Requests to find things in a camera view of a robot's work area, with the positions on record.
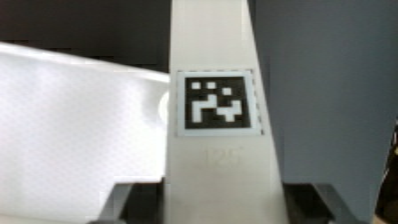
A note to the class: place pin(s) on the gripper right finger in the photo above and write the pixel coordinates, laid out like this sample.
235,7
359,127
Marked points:
343,216

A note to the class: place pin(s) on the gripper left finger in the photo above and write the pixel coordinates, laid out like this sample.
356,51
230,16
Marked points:
111,214

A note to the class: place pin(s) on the white leg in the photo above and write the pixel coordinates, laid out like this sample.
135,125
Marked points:
223,180

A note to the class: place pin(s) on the white desk top panel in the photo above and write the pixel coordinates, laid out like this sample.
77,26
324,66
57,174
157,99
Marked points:
82,133

